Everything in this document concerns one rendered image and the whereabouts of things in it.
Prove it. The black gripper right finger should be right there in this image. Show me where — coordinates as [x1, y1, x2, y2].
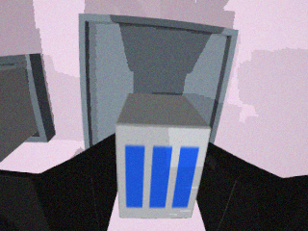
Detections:
[195, 142, 308, 231]

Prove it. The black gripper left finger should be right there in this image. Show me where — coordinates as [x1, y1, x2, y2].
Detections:
[0, 134, 118, 231]

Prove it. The grey box with blue stripes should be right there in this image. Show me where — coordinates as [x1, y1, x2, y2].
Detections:
[115, 92, 212, 218]

